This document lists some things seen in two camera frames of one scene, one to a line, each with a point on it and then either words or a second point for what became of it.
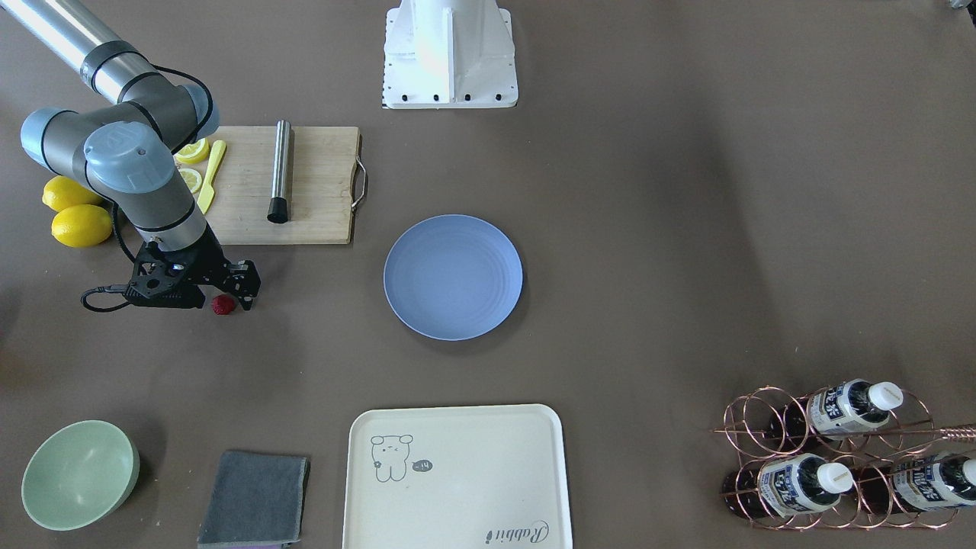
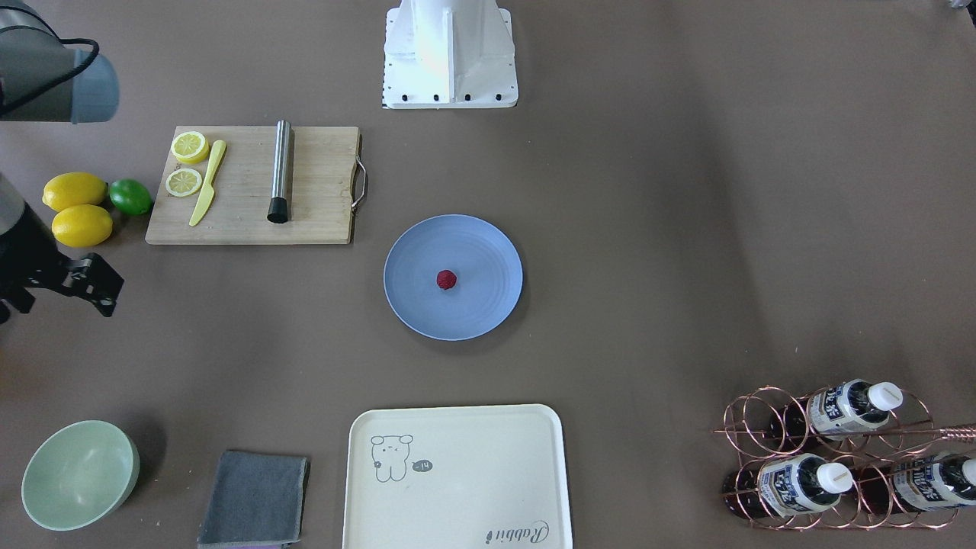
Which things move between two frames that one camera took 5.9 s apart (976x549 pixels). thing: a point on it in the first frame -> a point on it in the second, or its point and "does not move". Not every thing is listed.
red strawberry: [223, 304] -> [445, 279]
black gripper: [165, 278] -> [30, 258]
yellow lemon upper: [61, 193] does not move
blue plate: [453, 277] does not move
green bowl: [79, 476] does not move
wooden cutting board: [327, 181] does not move
